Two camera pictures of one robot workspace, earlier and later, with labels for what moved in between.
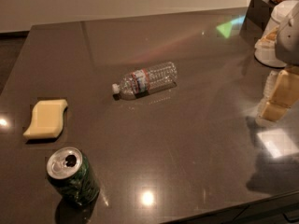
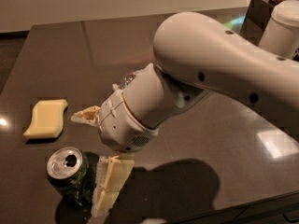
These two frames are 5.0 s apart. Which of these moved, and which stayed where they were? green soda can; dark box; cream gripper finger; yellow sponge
Moved: cream gripper finger
Stayed: yellow sponge; green soda can; dark box
